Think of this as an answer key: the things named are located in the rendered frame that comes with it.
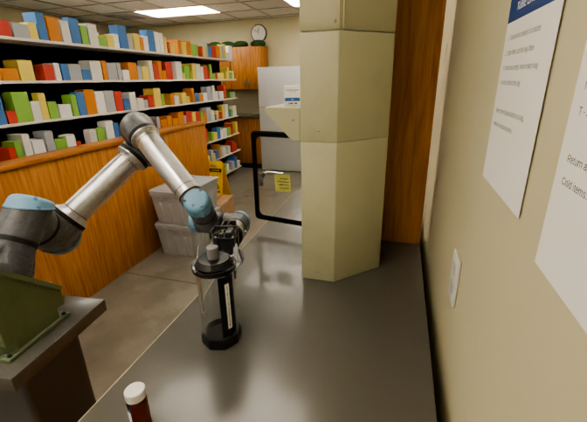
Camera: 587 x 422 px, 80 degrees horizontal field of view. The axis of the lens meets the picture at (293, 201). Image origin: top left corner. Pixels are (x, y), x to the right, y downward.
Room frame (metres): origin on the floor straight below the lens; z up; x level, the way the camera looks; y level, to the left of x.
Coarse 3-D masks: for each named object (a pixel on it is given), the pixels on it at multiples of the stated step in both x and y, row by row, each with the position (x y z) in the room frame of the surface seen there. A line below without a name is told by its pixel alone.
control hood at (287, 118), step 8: (280, 104) 1.22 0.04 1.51; (272, 112) 1.08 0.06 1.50; (280, 112) 1.07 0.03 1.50; (288, 112) 1.07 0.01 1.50; (296, 112) 1.06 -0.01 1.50; (280, 120) 1.07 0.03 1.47; (288, 120) 1.07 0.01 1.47; (296, 120) 1.06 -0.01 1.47; (288, 128) 1.07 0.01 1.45; (296, 128) 1.06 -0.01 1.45; (288, 136) 1.07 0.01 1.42; (296, 136) 1.06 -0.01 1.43
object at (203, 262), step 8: (208, 248) 0.75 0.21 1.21; (216, 248) 0.76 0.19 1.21; (200, 256) 0.77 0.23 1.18; (208, 256) 0.75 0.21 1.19; (216, 256) 0.75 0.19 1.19; (224, 256) 0.77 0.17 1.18; (200, 264) 0.74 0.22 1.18; (208, 264) 0.73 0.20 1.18; (216, 264) 0.73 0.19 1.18; (224, 264) 0.74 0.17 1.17
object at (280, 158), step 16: (256, 144) 1.48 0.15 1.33; (272, 144) 1.45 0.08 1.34; (288, 144) 1.41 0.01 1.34; (272, 160) 1.45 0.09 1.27; (288, 160) 1.41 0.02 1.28; (272, 176) 1.45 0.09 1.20; (288, 176) 1.41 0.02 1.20; (272, 192) 1.45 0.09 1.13; (288, 192) 1.41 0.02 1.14; (272, 208) 1.45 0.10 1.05; (288, 208) 1.42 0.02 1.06
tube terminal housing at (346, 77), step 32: (320, 32) 1.04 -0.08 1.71; (352, 32) 1.04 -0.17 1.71; (384, 32) 1.10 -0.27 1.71; (320, 64) 1.04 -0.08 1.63; (352, 64) 1.05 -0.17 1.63; (384, 64) 1.10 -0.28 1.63; (320, 96) 1.04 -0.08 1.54; (352, 96) 1.05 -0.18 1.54; (384, 96) 1.11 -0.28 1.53; (320, 128) 1.04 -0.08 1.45; (352, 128) 1.05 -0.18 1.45; (384, 128) 1.11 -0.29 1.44; (320, 160) 1.04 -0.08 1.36; (352, 160) 1.05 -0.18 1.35; (384, 160) 1.11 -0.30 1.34; (320, 192) 1.04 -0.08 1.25; (352, 192) 1.05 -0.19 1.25; (320, 224) 1.04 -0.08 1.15; (352, 224) 1.06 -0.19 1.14; (320, 256) 1.04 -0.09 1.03; (352, 256) 1.06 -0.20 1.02
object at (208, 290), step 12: (192, 264) 0.76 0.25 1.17; (204, 288) 0.72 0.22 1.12; (216, 288) 0.72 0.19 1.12; (204, 300) 0.72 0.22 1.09; (216, 300) 0.72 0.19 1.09; (204, 312) 0.73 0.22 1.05; (216, 312) 0.72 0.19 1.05; (204, 324) 0.73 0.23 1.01; (216, 324) 0.72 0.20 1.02; (216, 336) 0.72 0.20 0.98; (228, 336) 0.73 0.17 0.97
